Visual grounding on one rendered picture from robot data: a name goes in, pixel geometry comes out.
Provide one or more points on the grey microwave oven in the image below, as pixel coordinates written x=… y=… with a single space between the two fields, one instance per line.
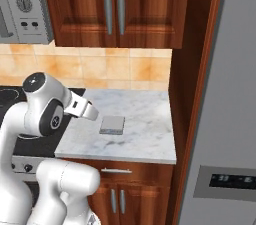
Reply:
x=23 y=5

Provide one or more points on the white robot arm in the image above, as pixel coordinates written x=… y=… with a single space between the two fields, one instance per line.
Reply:
x=46 y=182

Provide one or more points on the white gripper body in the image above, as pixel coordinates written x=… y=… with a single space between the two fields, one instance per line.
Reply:
x=89 y=109

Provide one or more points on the wooden base cupboard door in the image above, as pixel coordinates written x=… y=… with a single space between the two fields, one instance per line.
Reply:
x=105 y=204
x=143 y=204

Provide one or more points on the wooden wall cupboard door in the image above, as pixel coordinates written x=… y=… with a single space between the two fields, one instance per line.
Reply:
x=80 y=5
x=150 y=5

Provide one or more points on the black hob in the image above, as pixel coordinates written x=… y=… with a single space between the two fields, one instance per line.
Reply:
x=20 y=115

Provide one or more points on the grey digital scale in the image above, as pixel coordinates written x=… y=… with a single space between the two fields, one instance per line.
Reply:
x=112 y=125

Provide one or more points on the black stove knob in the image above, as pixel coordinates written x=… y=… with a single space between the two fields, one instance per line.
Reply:
x=28 y=168

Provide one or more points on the grey fridge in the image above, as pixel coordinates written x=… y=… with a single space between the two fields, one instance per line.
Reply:
x=226 y=109

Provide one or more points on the wooden fridge housing panel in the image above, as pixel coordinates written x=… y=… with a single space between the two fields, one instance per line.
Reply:
x=190 y=79

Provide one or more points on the wooden drawer front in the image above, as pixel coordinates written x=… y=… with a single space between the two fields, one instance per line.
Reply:
x=143 y=172

